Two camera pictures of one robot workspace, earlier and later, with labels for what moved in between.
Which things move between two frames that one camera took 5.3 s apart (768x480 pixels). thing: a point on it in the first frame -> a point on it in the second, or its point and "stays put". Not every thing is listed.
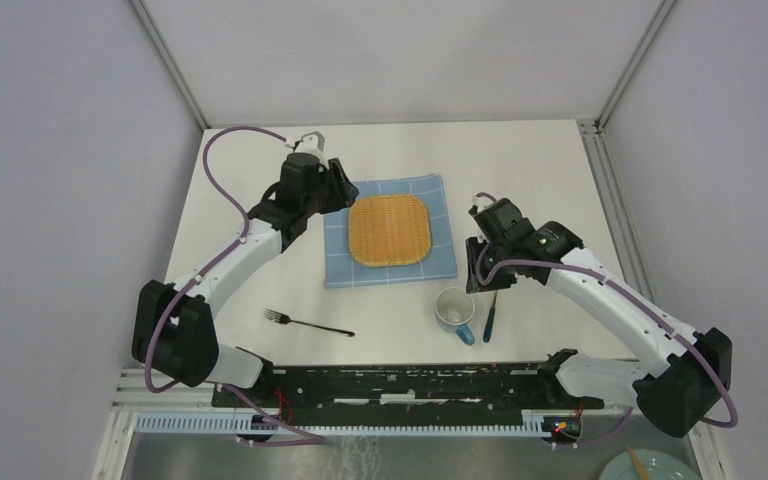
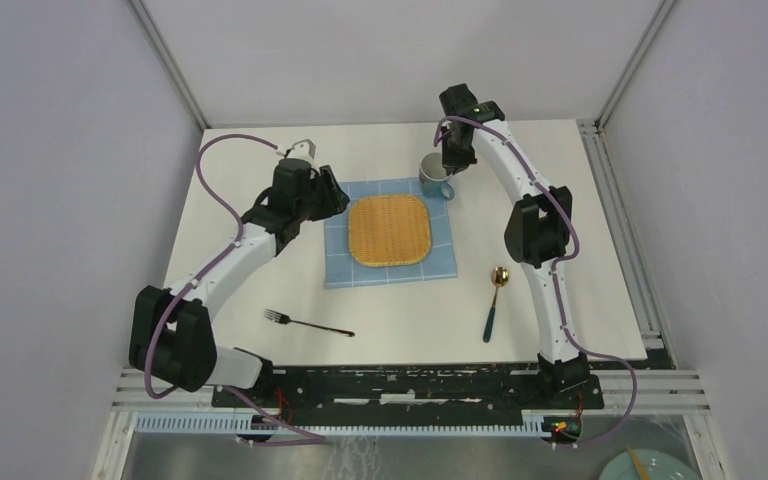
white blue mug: x=454 y=308 -> x=434 y=177
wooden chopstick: x=640 y=469 stays put
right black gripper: x=474 y=246 -> x=452 y=162
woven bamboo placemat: x=389 y=231 stays put
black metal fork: x=284 y=319 stays put
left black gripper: x=344 y=192 stays put
